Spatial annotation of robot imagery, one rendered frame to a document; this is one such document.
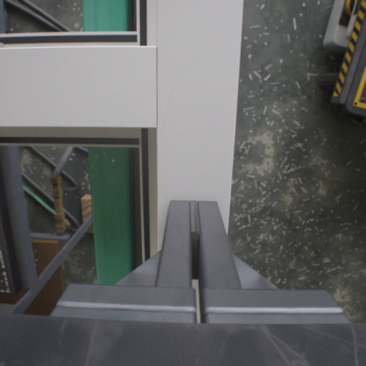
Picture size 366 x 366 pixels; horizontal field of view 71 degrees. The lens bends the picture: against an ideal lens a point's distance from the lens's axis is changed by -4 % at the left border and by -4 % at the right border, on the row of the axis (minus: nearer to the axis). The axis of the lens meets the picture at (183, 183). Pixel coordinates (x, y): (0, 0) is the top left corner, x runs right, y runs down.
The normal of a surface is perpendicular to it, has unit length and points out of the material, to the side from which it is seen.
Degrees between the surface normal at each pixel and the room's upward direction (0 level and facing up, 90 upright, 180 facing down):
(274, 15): 0
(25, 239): 90
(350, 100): 0
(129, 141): 0
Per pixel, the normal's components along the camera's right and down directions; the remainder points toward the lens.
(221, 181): -0.02, 0.29
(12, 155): 1.00, 0.04
